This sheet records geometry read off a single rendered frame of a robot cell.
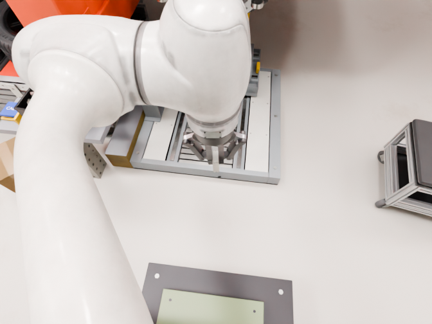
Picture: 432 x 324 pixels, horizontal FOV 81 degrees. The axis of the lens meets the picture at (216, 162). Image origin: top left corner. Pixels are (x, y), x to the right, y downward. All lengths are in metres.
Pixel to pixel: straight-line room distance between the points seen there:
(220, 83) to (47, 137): 0.17
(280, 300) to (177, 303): 0.34
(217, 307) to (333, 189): 0.90
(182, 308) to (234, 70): 0.75
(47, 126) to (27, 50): 0.13
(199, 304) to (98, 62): 0.75
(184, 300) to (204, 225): 0.49
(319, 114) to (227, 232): 0.96
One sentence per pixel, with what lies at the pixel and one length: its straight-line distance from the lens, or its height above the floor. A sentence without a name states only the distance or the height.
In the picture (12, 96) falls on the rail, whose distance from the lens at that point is 1.69.
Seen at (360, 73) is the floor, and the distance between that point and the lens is 2.17.
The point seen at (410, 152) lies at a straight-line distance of 1.41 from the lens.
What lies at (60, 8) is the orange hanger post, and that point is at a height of 0.81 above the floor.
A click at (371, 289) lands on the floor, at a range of 1.42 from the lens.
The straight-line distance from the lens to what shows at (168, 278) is 0.96.
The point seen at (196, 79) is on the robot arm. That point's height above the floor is 1.05.
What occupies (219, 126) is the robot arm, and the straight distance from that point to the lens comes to 0.38.
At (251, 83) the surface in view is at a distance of 1.63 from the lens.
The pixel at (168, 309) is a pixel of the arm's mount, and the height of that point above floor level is 0.35.
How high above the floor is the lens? 1.24
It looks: 60 degrees down
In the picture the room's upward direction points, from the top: straight up
